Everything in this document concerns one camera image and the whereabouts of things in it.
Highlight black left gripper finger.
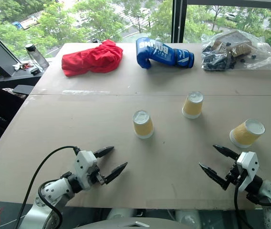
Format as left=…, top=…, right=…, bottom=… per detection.
left=93, top=146, right=115, bottom=158
left=104, top=162, right=128, bottom=185

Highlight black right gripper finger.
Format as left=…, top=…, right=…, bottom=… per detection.
left=212, top=144, right=240, bottom=161
left=198, top=163, right=229, bottom=191

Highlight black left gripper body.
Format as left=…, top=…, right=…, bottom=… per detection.
left=87, top=166, right=107, bottom=189

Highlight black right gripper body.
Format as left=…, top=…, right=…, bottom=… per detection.
left=225, top=160, right=243, bottom=189

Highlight yellow ribbed paper cup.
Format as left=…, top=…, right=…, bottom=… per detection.
left=181, top=91, right=204, bottom=119
left=229, top=118, right=266, bottom=149
left=132, top=110, right=155, bottom=140

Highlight silver robot torso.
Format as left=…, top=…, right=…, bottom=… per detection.
left=73, top=208, right=204, bottom=229

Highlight red crumpled cloth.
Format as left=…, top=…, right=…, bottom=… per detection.
left=61, top=39, right=124, bottom=77

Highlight pile of small black parts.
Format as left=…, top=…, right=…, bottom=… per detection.
left=201, top=44, right=238, bottom=72

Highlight small black flat device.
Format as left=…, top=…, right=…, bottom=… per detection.
left=12, top=84, right=35, bottom=95

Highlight clear plastic bag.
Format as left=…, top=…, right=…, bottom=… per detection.
left=200, top=30, right=271, bottom=72

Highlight brown cardboard box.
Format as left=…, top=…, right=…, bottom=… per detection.
left=212, top=31, right=255, bottom=58

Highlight blue boxing glove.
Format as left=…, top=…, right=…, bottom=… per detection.
left=135, top=37, right=195, bottom=70

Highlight clear bottle with black cap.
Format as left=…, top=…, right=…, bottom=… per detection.
left=25, top=43, right=50, bottom=72

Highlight red keys bunch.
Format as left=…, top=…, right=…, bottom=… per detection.
left=12, top=62, right=34, bottom=71

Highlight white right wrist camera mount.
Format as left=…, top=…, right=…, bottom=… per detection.
left=236, top=151, right=260, bottom=193

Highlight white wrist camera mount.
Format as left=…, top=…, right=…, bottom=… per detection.
left=74, top=150, right=98, bottom=191
left=236, top=151, right=260, bottom=193

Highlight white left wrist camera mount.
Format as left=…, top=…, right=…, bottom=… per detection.
left=74, top=150, right=98, bottom=191

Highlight black window frame post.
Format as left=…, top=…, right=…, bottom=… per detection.
left=171, top=0, right=188, bottom=44

